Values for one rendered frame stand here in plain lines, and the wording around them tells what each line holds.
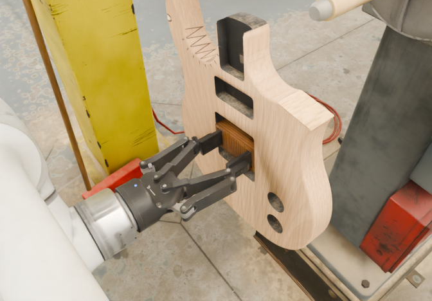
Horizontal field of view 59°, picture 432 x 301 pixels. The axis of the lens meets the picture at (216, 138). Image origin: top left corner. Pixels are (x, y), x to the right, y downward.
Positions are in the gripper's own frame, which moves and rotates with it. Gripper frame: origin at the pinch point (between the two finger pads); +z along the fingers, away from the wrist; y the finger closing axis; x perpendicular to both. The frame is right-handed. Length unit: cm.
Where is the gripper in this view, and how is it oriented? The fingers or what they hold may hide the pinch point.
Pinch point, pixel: (232, 148)
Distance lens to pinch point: 64.3
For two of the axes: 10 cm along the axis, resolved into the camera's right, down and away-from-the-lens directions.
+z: 7.9, -4.5, 4.1
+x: -0.9, -7.5, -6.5
